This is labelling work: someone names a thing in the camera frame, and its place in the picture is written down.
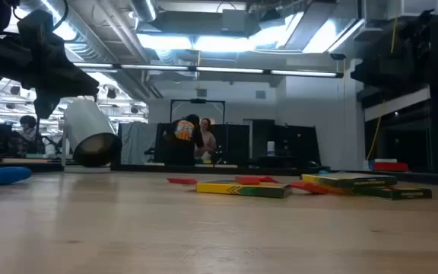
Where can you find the black partition panel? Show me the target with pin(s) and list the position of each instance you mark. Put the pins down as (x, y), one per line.
(234, 144)

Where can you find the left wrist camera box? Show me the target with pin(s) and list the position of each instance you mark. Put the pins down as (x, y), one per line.
(40, 26)

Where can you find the black cabinet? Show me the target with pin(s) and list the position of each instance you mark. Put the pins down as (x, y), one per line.
(295, 144)

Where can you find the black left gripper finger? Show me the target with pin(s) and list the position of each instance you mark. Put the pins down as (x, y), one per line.
(76, 85)
(46, 104)

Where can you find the grey wall speaker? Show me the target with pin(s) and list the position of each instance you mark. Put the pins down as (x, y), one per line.
(202, 93)
(261, 94)

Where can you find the person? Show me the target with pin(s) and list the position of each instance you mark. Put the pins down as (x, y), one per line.
(207, 139)
(28, 125)
(183, 148)

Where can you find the long ceiling light bar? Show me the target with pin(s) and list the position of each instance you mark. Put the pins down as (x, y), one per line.
(226, 69)

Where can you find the red box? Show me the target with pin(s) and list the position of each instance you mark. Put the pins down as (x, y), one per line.
(390, 166)

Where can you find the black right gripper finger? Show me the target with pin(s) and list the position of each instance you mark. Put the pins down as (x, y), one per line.
(365, 74)

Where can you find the yellow green crayon box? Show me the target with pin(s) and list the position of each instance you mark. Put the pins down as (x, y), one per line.
(242, 189)
(348, 180)
(401, 193)

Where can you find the white bottle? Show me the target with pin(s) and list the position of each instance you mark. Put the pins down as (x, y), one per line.
(270, 149)

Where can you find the grey cloth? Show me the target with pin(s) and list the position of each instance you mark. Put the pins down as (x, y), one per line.
(139, 142)

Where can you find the black camera stand frame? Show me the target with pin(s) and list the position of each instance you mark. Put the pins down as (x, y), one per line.
(198, 101)

